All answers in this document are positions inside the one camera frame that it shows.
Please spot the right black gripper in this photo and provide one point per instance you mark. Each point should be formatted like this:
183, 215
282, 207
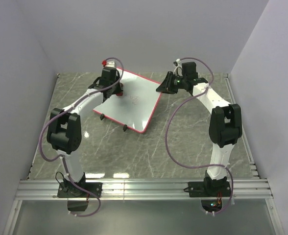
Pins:
167, 87

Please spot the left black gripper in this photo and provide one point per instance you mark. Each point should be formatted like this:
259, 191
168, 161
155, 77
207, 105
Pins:
119, 90

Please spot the pink framed whiteboard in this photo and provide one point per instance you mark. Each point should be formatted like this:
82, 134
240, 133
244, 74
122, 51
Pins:
137, 104

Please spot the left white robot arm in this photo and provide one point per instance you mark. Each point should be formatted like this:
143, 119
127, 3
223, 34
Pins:
64, 129

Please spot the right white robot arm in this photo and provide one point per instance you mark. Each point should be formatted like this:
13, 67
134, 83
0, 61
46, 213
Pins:
225, 126

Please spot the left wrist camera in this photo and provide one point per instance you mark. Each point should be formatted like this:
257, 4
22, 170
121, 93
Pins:
109, 64

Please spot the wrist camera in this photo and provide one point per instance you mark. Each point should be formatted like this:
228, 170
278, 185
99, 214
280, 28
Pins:
109, 64
178, 67

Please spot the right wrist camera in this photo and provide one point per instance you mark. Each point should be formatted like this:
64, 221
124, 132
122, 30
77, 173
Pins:
178, 67

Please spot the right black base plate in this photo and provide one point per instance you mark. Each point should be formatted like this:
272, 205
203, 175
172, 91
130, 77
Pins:
208, 189

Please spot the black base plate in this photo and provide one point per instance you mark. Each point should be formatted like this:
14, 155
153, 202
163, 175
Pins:
208, 189
68, 190

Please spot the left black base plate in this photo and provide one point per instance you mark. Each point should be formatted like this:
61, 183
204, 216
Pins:
68, 190

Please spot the aluminium mounting rail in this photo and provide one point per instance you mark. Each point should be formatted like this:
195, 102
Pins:
143, 189

